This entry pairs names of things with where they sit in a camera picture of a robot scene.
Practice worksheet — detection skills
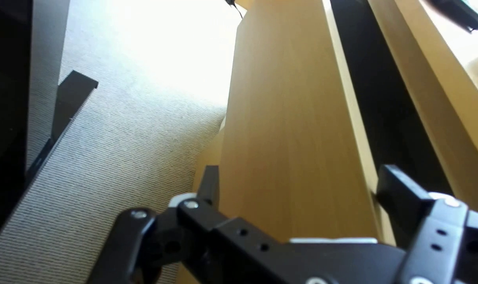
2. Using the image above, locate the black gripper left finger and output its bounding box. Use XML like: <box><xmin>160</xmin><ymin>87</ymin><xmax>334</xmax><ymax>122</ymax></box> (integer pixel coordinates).
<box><xmin>86</xmin><ymin>164</ymin><xmax>223</xmax><ymax>284</ymax></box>

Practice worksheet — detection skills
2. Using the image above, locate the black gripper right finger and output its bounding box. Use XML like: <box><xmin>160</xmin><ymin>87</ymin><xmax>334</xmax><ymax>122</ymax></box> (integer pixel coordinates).
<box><xmin>375</xmin><ymin>163</ymin><xmax>478</xmax><ymax>284</ymax></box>

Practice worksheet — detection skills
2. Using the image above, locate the light wooden dresser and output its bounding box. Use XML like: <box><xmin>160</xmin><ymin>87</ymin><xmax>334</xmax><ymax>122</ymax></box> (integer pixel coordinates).
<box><xmin>367</xmin><ymin>0</ymin><xmax>478</xmax><ymax>215</ymax></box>

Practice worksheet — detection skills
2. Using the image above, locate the black stand leg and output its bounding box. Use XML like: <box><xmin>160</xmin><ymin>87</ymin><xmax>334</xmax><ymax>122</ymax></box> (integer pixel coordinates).
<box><xmin>0</xmin><ymin>0</ymin><xmax>99</xmax><ymax>251</ymax></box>

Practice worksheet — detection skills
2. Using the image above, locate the black TV remote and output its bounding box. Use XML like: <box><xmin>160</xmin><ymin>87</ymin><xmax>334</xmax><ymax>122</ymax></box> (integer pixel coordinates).
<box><xmin>425</xmin><ymin>0</ymin><xmax>478</xmax><ymax>33</ymax></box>

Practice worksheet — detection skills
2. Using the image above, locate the thin black adapter cable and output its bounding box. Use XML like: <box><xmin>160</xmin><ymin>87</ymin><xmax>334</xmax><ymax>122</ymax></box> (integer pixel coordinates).
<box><xmin>223</xmin><ymin>0</ymin><xmax>247</xmax><ymax>22</ymax></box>

